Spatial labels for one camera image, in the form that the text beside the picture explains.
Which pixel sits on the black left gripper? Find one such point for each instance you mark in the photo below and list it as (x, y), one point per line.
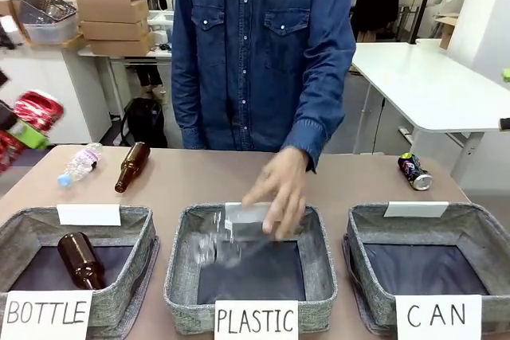
(7, 115)

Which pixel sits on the crushed clear plastic bottle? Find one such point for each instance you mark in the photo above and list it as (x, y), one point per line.
(217, 246)

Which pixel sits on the person's left forearm denim sleeve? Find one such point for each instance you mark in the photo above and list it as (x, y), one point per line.
(322, 117)

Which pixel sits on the person's right forearm denim sleeve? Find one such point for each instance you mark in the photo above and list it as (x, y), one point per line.
(187, 109)

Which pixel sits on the black drink can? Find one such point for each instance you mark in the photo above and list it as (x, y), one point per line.
(414, 170)

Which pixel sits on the grey fabric basket can label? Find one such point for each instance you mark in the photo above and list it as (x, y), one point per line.
(478, 232)

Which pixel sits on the grey fabric basket bottle label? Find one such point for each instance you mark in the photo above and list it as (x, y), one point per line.
(131, 268)

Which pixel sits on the white paper sign CAN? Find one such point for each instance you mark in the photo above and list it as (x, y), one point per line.
(438, 316)

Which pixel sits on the grey fabric basket plastic label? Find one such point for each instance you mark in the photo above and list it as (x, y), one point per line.
(318, 268)

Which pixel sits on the person's left hand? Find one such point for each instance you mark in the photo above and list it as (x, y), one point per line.
(281, 188)

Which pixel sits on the red plastic package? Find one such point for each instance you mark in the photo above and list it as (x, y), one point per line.
(40, 109)
(10, 151)

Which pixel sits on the clear bottle with blue cap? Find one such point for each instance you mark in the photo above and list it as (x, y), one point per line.
(79, 165)

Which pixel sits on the small cardboard box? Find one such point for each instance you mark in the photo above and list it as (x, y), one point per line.
(446, 29)

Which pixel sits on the white desk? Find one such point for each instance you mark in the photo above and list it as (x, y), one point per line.
(422, 85)

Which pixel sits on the blank white card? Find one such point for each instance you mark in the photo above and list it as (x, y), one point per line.
(88, 214)
(416, 209)

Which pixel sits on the brown glass bottle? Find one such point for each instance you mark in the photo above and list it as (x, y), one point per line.
(81, 260)
(131, 166)

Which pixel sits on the black backpack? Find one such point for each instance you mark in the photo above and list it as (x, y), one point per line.
(145, 123)

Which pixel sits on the clear plastic storage container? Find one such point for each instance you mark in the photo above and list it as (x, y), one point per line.
(49, 17)

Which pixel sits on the flat cardboard box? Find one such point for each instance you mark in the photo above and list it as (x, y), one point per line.
(121, 46)
(115, 30)

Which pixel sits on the white appliance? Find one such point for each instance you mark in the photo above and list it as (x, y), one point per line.
(161, 27)

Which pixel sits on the white paper sign BOTTLE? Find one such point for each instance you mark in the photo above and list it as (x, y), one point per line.
(45, 314)

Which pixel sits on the blue denim shirt torso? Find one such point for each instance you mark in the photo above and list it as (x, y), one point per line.
(247, 57)

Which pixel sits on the white paper sign PLASTIC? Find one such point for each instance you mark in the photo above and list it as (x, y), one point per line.
(257, 320)

